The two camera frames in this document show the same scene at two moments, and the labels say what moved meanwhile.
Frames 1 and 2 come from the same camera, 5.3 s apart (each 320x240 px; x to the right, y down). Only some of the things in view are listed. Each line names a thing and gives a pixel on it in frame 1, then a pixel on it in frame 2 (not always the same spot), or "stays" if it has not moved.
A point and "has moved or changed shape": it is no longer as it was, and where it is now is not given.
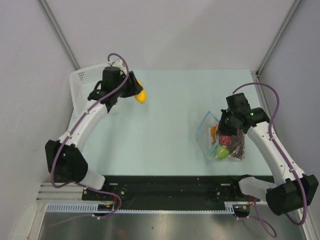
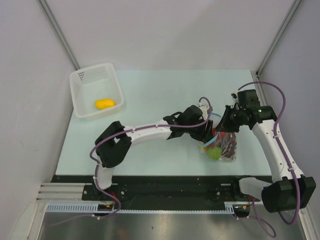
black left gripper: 134,87 -> 204,136
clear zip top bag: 219,147 has moved or changed shape
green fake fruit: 221,152 -> 214,153
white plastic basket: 82,82 stays
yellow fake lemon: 141,96 has moved or changed shape
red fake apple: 225,140 has moved or changed shape
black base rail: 175,189 stays
